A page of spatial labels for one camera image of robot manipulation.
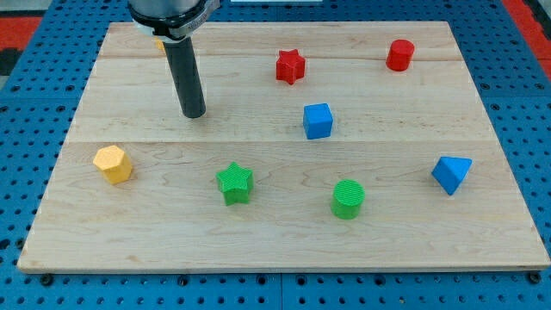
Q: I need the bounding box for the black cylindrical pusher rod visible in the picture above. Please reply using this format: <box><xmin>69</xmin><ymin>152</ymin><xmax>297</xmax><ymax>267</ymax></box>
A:
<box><xmin>164</xmin><ymin>38</ymin><xmax>206</xmax><ymax>119</ymax></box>

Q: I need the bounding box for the red star block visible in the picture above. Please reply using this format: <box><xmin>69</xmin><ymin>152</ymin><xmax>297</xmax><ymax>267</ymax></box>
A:
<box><xmin>275</xmin><ymin>49</ymin><xmax>306</xmax><ymax>84</ymax></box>

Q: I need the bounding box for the green star block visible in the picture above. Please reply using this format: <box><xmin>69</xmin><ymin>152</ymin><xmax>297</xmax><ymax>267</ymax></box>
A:
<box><xmin>216</xmin><ymin>162</ymin><xmax>254</xmax><ymax>206</ymax></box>

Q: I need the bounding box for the small yellow block behind rod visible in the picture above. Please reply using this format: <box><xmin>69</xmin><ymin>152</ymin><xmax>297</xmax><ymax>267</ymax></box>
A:
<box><xmin>154</xmin><ymin>38</ymin><xmax>165</xmax><ymax>53</ymax></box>

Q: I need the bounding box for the yellow hexagonal block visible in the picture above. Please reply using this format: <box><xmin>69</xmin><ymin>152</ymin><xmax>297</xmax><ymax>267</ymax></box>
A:
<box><xmin>93</xmin><ymin>146</ymin><xmax>133</xmax><ymax>184</ymax></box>

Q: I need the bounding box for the blue cube block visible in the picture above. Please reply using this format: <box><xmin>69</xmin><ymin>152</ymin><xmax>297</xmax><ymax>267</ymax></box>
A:
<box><xmin>303</xmin><ymin>102</ymin><xmax>333</xmax><ymax>140</ymax></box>

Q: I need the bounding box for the light wooden board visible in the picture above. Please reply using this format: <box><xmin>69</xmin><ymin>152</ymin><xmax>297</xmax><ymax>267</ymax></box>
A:
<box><xmin>18</xmin><ymin>22</ymin><xmax>550</xmax><ymax>274</ymax></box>

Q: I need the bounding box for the green cylinder block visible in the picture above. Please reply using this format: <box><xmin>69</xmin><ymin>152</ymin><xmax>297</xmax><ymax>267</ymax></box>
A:
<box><xmin>331</xmin><ymin>179</ymin><xmax>365</xmax><ymax>220</ymax></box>

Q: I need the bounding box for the red cylinder block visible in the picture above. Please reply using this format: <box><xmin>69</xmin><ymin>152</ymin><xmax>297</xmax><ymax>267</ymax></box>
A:
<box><xmin>386</xmin><ymin>39</ymin><xmax>415</xmax><ymax>71</ymax></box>

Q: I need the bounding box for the blue triangular prism block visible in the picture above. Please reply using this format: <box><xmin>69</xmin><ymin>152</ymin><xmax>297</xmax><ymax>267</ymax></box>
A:
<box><xmin>431</xmin><ymin>157</ymin><xmax>473</xmax><ymax>195</ymax></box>

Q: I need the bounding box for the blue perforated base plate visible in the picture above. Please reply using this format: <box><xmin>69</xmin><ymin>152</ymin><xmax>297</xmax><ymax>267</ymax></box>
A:
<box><xmin>1</xmin><ymin>1</ymin><xmax>550</xmax><ymax>309</ymax></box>

